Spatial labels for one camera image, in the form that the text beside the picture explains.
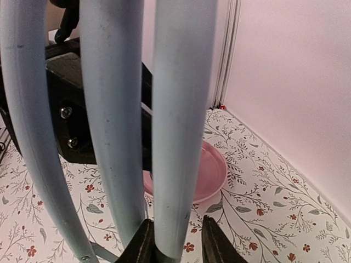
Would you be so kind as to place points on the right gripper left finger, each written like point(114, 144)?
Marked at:
point(142, 248)

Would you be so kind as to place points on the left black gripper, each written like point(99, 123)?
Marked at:
point(68, 109)

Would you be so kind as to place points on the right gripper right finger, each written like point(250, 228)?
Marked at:
point(215, 245)

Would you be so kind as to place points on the white perforated music stand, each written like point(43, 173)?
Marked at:
point(110, 42)

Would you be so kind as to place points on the floral table mat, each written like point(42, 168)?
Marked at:
point(266, 208)

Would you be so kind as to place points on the pink plate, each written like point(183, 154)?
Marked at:
point(211, 172)

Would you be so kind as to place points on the left aluminium frame post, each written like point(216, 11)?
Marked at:
point(227, 52)

